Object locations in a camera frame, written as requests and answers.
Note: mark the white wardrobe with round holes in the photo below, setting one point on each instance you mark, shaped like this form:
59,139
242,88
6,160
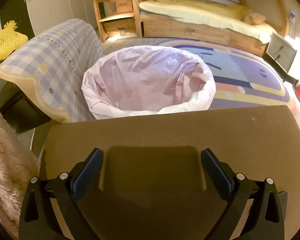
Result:
65,2

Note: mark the beige plush toy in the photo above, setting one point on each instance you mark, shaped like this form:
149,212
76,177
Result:
253,18

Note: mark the white blue wall device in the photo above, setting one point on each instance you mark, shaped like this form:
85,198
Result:
293,15

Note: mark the dark table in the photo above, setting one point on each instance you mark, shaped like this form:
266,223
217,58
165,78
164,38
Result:
20,110

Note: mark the white grey nightstand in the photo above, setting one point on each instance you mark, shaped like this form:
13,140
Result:
281,51

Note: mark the fluffy beige blanket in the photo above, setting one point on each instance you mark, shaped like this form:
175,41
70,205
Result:
7,155

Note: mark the brown fabric chair seat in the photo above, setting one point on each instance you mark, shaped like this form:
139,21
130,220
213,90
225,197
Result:
152,130

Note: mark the wooden bunk bed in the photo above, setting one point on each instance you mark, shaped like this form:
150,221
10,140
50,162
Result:
202,30

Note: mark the wooden stair drawer unit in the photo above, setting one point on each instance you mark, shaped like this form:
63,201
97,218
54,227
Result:
120,25

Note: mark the colourful oval rug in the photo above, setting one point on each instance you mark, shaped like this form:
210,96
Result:
240,80

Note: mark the yellow quilt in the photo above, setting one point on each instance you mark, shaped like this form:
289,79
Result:
202,3

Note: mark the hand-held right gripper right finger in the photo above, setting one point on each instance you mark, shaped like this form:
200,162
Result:
216,170

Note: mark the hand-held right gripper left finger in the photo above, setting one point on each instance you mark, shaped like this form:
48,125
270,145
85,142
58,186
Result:
88,172

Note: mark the purple cloth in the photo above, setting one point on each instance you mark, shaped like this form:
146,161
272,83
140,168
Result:
145,80

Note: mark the blue checked tablecloth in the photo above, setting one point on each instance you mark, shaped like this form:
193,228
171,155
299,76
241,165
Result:
52,62

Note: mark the yellow foam net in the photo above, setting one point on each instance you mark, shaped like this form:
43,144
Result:
5,40

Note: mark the mattress with pale yellow sheet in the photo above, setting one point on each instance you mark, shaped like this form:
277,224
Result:
202,13

